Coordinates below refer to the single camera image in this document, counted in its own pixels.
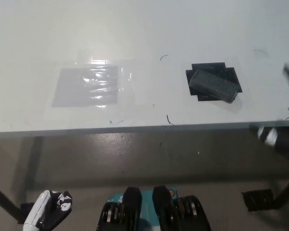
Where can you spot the dark grey whiteboard eraser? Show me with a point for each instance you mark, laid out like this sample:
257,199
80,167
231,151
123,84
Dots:
213,84

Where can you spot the black teal robot torso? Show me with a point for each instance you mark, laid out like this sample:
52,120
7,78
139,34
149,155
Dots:
156,211

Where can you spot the grey paper sheet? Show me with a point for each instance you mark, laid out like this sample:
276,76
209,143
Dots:
69,93

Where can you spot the black tape patch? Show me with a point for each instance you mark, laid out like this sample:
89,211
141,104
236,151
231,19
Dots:
227,72

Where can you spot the black floor plate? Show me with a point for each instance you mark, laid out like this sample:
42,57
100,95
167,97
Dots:
26,211
257,199

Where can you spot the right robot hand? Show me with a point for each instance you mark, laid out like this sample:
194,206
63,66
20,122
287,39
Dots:
269,137

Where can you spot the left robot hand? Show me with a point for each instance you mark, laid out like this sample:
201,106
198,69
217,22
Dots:
38,209

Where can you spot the black table leg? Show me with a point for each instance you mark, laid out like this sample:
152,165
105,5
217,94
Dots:
287,197
4,199

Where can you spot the clear plastic film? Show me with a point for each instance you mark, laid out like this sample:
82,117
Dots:
127,79

